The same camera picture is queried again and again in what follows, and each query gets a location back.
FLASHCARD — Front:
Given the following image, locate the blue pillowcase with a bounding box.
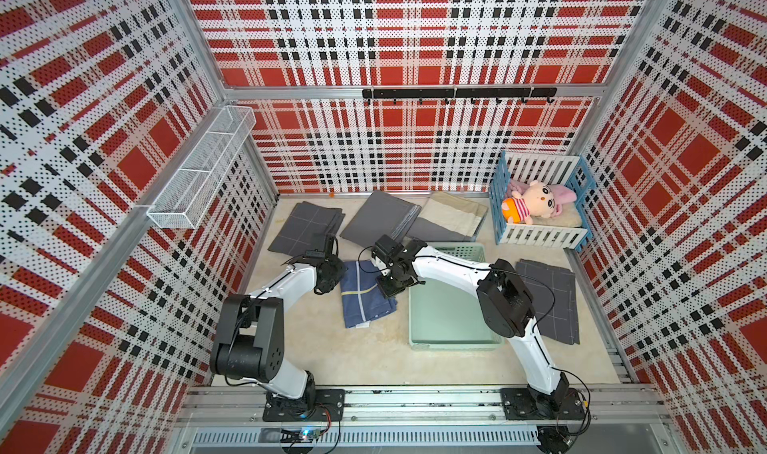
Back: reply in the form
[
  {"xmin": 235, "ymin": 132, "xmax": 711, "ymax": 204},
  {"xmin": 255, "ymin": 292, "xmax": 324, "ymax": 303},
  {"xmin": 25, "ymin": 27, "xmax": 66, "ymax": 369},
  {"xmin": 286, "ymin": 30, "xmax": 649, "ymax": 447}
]
[{"xmin": 340, "ymin": 260, "xmax": 397, "ymax": 329}]

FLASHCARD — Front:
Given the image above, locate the plain grey pillowcase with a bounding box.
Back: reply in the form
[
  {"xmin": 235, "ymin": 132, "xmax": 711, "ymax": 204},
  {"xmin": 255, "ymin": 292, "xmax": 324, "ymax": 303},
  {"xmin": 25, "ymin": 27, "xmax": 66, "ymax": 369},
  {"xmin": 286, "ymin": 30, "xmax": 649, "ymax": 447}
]
[{"xmin": 341, "ymin": 191, "xmax": 421, "ymax": 247}]

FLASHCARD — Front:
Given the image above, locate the beige and grey pillowcase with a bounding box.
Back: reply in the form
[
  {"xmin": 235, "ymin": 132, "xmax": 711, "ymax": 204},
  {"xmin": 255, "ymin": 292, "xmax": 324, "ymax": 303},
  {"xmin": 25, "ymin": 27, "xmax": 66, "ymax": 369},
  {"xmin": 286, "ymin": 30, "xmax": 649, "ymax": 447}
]
[{"xmin": 407, "ymin": 192, "xmax": 489, "ymax": 243}]

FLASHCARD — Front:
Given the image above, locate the green perforated plastic basket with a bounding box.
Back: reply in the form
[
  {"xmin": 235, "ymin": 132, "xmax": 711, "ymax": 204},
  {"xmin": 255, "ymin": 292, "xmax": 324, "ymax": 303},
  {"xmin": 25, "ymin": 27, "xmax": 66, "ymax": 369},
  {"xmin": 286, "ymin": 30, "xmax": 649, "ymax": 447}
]
[{"xmin": 409, "ymin": 278, "xmax": 503, "ymax": 351}]

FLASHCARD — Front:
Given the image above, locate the dark grey checked pillowcase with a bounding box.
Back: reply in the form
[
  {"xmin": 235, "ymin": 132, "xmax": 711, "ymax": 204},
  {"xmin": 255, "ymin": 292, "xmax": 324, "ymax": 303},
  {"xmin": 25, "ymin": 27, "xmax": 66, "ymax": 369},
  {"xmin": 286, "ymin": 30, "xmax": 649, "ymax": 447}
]
[
  {"xmin": 268, "ymin": 201, "xmax": 345, "ymax": 256},
  {"xmin": 515, "ymin": 259, "xmax": 580, "ymax": 345}
]

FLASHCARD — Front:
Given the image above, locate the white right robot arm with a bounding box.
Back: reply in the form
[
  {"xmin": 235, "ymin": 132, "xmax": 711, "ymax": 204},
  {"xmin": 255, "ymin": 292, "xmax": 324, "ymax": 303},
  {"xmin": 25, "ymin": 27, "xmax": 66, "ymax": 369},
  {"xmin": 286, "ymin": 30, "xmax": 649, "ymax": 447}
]
[{"xmin": 371, "ymin": 236, "xmax": 569, "ymax": 410}]

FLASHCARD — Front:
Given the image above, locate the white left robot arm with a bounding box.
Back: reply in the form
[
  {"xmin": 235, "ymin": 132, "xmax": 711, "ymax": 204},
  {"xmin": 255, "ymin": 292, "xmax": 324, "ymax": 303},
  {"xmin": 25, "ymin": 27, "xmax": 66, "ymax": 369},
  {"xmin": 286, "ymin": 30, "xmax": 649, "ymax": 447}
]
[{"xmin": 210, "ymin": 254, "xmax": 347, "ymax": 410}]

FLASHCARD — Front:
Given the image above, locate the pink plush doll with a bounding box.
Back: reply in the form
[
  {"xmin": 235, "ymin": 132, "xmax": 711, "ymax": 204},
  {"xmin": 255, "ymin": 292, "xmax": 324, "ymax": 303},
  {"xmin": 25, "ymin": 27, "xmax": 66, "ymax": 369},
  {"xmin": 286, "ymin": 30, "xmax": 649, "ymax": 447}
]
[{"xmin": 500, "ymin": 179, "xmax": 577, "ymax": 226}]

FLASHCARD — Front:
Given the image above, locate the small green circuit board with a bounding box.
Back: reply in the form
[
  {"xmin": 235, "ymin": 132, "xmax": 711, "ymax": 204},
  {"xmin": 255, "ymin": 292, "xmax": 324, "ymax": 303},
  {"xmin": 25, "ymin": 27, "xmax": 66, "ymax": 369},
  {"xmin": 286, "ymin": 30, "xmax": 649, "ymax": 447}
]
[{"xmin": 281, "ymin": 429, "xmax": 317, "ymax": 445}]

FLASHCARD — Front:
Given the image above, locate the cream fluffy crib mattress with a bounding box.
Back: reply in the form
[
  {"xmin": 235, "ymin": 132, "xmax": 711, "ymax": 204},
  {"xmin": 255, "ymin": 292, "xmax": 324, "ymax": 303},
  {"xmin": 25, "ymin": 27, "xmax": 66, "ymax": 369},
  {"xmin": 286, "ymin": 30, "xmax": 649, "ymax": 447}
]
[{"xmin": 508, "ymin": 180, "xmax": 583, "ymax": 229}]

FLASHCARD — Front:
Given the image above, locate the blue white toy crib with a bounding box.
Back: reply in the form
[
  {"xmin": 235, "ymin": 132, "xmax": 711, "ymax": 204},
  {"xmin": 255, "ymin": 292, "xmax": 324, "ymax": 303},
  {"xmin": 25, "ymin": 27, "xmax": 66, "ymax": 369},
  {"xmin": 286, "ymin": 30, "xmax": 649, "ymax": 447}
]
[{"xmin": 489, "ymin": 151, "xmax": 595, "ymax": 252}]

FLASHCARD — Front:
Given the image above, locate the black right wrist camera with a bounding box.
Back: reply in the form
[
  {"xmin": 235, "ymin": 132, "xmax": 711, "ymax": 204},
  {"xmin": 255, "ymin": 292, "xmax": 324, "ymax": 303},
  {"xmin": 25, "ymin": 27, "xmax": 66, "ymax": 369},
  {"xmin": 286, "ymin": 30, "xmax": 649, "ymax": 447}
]
[{"xmin": 372, "ymin": 235, "xmax": 403, "ymax": 267}]

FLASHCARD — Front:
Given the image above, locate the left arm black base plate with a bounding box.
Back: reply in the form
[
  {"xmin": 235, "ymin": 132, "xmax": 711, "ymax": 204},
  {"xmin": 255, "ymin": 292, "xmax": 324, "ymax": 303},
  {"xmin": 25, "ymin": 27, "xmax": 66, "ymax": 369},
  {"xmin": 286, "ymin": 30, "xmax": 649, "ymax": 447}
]
[{"xmin": 262, "ymin": 389, "xmax": 346, "ymax": 422}]

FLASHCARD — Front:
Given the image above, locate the white wire mesh shelf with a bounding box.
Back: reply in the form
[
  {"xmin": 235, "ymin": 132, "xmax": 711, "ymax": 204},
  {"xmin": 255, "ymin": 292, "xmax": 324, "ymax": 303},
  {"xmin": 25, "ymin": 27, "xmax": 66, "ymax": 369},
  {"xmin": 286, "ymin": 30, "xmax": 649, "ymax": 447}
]
[{"xmin": 148, "ymin": 106, "xmax": 256, "ymax": 229}]

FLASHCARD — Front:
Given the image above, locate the black wall hook rail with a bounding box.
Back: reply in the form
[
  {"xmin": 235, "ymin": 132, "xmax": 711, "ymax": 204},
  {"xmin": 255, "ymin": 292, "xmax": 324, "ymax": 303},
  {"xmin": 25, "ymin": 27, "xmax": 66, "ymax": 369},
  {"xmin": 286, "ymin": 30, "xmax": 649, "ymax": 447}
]
[{"xmin": 362, "ymin": 86, "xmax": 557, "ymax": 102}]

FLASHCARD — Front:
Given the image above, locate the aluminium front rail frame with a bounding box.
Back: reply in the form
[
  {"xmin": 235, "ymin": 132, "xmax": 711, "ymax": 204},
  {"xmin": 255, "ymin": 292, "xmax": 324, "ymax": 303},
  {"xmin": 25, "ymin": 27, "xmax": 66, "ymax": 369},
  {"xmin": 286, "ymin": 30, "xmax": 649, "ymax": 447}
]
[{"xmin": 167, "ymin": 384, "xmax": 686, "ymax": 453}]

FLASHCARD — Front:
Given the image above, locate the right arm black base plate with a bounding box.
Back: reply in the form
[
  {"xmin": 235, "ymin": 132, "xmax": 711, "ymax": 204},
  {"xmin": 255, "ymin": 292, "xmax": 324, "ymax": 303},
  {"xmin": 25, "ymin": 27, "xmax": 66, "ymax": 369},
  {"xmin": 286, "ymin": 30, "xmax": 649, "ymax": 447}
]
[{"xmin": 501, "ymin": 388, "xmax": 586, "ymax": 421}]

